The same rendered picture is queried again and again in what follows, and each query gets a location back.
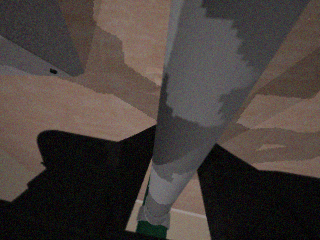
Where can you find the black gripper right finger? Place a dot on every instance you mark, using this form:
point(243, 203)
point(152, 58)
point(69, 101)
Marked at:
point(237, 196)

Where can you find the dark green post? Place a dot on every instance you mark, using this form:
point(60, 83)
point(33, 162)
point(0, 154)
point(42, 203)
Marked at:
point(145, 227)

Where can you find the grey metal pipe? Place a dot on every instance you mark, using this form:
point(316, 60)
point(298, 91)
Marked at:
point(216, 51)

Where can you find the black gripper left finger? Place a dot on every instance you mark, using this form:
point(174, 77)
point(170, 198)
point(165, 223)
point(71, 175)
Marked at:
point(124, 162)

